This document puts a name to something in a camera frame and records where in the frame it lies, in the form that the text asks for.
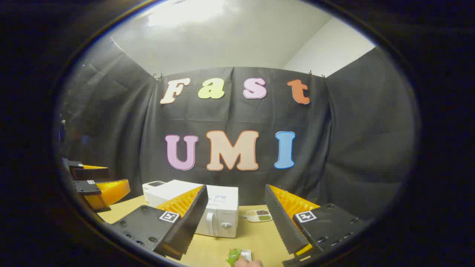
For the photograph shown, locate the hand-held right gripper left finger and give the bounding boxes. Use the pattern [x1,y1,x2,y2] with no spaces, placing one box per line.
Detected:
[111,185,209,260]

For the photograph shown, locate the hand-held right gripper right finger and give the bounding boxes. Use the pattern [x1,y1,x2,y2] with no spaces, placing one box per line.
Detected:
[264,184,371,267]

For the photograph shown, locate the white microwave oven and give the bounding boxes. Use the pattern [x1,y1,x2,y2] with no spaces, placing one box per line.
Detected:
[147,180,239,238]

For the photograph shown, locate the lettuce sandwich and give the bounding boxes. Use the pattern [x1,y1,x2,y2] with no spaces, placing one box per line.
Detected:
[226,248,263,267]

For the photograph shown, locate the white divided sauce dish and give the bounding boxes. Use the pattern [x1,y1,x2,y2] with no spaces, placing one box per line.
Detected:
[246,210,273,223]

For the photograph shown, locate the white toaster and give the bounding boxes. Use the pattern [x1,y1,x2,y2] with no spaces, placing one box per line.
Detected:
[142,181,166,202]

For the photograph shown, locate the black backdrop cloth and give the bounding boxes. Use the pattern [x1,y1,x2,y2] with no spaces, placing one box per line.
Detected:
[56,37,418,223]

